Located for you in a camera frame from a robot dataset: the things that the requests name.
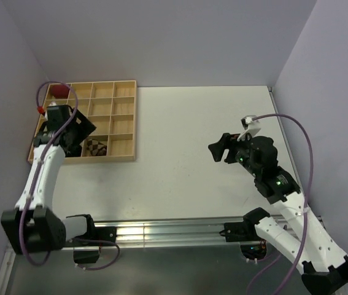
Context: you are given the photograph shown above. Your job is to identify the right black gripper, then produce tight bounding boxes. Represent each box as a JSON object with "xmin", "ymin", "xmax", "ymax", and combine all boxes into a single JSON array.
[{"xmin": 207, "ymin": 130, "xmax": 260, "ymax": 177}]

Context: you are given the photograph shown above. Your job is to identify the brown argyle sock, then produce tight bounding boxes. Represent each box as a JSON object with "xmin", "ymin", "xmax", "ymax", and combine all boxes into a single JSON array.
[{"xmin": 84, "ymin": 139, "xmax": 107, "ymax": 157}]

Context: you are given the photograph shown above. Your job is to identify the black sock with blue marks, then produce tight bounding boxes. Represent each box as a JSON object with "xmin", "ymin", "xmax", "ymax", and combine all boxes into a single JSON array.
[{"xmin": 66, "ymin": 144, "xmax": 82, "ymax": 157}]

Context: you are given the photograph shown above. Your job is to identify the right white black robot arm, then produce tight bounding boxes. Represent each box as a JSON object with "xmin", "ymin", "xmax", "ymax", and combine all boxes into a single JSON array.
[{"xmin": 208, "ymin": 133, "xmax": 348, "ymax": 294}]

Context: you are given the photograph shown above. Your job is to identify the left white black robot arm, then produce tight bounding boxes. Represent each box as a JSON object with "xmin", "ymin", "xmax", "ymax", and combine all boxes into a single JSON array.
[{"xmin": 1, "ymin": 104, "xmax": 97, "ymax": 256}]

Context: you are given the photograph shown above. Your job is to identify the red rolled sock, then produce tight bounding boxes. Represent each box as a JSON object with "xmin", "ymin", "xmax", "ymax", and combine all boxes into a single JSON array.
[{"xmin": 50, "ymin": 84, "xmax": 69, "ymax": 99}]

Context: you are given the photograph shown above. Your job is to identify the wooden compartment tray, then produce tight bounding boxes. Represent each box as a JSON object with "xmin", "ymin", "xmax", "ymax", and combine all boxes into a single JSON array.
[{"xmin": 39, "ymin": 80, "xmax": 137, "ymax": 164}]

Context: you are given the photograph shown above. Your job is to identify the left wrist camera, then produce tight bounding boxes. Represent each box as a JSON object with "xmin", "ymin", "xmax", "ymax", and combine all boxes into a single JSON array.
[{"xmin": 37, "ymin": 101, "xmax": 58, "ymax": 121}]

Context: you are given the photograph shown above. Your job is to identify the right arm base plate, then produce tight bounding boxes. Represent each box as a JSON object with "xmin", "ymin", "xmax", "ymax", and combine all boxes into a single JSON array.
[{"xmin": 219, "ymin": 220, "xmax": 263, "ymax": 243}]

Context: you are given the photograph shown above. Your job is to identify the aluminium rail frame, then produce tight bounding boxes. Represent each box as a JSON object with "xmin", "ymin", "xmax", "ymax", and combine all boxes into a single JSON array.
[{"xmin": 0, "ymin": 85, "xmax": 340, "ymax": 295}]

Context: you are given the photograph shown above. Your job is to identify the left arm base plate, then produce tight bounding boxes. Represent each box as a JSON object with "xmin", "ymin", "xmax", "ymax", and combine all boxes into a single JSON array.
[{"xmin": 66, "ymin": 226, "xmax": 119, "ymax": 268}]

